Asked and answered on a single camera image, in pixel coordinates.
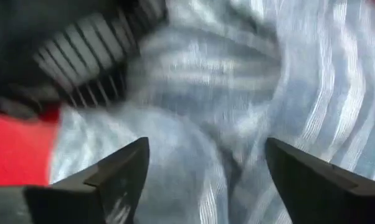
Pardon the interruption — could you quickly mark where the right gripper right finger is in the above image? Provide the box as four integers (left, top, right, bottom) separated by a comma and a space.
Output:
265, 137, 375, 224

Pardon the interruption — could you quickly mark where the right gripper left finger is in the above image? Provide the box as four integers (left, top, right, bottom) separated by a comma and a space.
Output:
24, 137, 150, 224

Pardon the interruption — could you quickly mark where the red plastic laundry bin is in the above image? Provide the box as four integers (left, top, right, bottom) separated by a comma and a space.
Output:
0, 105, 62, 187

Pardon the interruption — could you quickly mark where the blue striped shirt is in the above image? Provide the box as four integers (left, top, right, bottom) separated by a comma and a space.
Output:
49, 0, 375, 224

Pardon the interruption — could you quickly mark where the black garment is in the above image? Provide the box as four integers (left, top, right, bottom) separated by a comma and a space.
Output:
0, 0, 169, 121

